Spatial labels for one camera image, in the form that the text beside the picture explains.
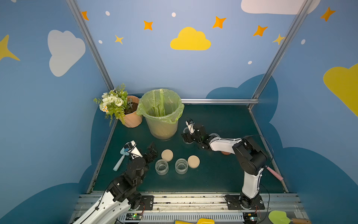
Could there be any brown-lid oatmeal jar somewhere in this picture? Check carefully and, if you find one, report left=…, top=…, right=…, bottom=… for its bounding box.
left=209, top=133, right=220, bottom=138
left=181, top=127, right=194, bottom=144

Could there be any beige-lid oatmeal jar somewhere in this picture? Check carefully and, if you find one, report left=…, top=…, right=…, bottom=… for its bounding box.
left=175, top=158, right=188, bottom=175
left=155, top=159, right=169, bottom=175

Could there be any beige jar lid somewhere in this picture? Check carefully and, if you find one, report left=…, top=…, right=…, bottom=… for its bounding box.
left=187, top=155, right=200, bottom=169
left=161, top=149, right=173, bottom=162

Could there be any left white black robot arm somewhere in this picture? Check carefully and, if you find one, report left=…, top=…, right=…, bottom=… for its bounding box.
left=74, top=142, right=158, bottom=224

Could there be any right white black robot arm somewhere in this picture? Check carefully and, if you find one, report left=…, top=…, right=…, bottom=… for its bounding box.
left=181, top=125, right=268, bottom=201

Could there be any light blue spatula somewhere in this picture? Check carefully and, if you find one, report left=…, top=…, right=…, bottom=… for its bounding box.
left=113, top=147, right=129, bottom=171

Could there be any mesh waste bin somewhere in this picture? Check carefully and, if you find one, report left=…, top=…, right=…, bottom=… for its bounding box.
left=146, top=89, right=184, bottom=141

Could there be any green plastic bin liner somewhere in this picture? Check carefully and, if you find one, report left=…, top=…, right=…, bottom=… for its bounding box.
left=137, top=89, right=185, bottom=124

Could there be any artificial white flower plant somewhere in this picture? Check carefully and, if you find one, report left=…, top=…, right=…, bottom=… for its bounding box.
left=93, top=84, right=133, bottom=125

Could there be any left controller board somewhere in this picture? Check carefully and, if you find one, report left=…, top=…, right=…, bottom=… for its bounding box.
left=125, top=213, right=143, bottom=222

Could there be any controller board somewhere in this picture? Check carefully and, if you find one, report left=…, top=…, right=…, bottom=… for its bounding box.
left=125, top=213, right=143, bottom=222
left=243, top=213, right=259, bottom=224

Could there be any yellow scoop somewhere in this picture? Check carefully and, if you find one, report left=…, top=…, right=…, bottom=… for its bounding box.
left=174, top=218, right=215, bottom=224

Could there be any right controller board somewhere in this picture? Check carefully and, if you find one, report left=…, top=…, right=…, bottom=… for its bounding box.
left=243, top=213, right=259, bottom=224

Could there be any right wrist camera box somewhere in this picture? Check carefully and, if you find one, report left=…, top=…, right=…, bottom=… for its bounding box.
left=186, top=119, right=194, bottom=134

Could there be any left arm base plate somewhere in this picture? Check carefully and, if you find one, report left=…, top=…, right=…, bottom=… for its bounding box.
left=131, top=195, right=154, bottom=211

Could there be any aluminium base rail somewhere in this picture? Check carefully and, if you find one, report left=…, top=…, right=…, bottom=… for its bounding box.
left=70, top=191, right=309, bottom=224

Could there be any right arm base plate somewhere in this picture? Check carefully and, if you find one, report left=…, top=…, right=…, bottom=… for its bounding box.
left=224, top=194, right=265, bottom=210

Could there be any purple pink-handled scoop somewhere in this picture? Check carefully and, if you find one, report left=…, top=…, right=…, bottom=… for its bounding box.
left=266, top=166, right=283, bottom=181

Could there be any green spatula wooden handle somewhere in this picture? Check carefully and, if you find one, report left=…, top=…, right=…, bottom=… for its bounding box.
left=268, top=211, right=312, bottom=224

